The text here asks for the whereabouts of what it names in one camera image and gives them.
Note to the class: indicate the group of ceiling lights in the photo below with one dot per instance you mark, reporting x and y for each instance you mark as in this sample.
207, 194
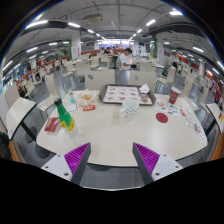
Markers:
150, 22

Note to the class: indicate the small clear sanitizer bottle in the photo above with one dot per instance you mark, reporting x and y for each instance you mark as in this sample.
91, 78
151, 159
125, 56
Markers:
72, 99

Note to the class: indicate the clear plastic packet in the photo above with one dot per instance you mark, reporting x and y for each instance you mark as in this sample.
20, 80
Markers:
192, 122

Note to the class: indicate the red paper cup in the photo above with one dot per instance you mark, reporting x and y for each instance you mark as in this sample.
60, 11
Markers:
174, 96

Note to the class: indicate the white dotted mug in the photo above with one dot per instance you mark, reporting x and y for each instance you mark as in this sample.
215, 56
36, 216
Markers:
130, 108

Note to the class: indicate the clear food bag with fries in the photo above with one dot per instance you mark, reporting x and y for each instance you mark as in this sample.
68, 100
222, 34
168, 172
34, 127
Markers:
86, 97

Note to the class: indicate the green drink bottle black cap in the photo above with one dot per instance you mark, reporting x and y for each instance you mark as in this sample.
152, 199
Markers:
66, 120

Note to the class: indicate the flat round red coaster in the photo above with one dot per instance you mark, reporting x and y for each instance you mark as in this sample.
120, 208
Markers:
162, 117

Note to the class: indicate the white pink-printed paper slip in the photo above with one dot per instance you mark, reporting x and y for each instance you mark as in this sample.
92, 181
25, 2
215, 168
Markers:
201, 135

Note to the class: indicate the colourful sticker sheet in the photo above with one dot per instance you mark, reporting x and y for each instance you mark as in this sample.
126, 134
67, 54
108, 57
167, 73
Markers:
166, 108

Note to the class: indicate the white neighbouring table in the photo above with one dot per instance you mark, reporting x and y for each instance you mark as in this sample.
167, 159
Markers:
20, 113
215, 113

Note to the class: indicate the fried food piece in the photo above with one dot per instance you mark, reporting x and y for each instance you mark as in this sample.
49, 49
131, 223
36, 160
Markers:
144, 99

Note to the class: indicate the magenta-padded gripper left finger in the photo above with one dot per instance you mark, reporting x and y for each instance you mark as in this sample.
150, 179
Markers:
78, 156

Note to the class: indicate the red paper pouch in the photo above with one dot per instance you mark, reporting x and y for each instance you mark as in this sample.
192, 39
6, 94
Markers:
51, 124

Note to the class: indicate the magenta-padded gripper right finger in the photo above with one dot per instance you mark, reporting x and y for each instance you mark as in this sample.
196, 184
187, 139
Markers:
146, 156

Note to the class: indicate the printed paper tray liner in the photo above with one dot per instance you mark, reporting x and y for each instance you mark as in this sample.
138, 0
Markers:
121, 94

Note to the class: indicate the person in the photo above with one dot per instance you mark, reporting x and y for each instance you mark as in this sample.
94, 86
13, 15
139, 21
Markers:
125, 60
107, 51

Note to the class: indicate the crumpled white napkin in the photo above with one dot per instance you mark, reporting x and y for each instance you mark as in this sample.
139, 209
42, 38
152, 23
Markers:
144, 89

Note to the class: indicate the ceiling air conditioner unit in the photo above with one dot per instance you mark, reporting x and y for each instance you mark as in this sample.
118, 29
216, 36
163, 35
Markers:
94, 18

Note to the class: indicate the group of beige chairs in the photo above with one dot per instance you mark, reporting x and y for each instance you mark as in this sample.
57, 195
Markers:
100, 79

